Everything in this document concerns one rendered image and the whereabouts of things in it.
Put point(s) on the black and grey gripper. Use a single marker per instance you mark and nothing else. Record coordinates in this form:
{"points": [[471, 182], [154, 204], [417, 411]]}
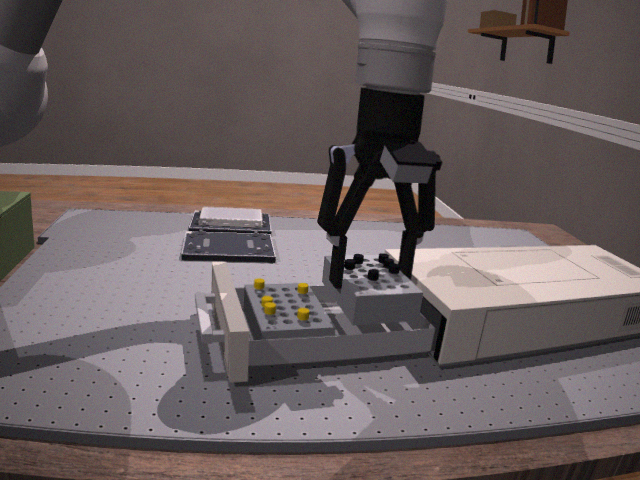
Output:
{"points": [[380, 114]]}

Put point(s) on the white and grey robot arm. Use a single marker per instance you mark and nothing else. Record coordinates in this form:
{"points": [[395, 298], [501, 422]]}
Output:
{"points": [[405, 66]]}

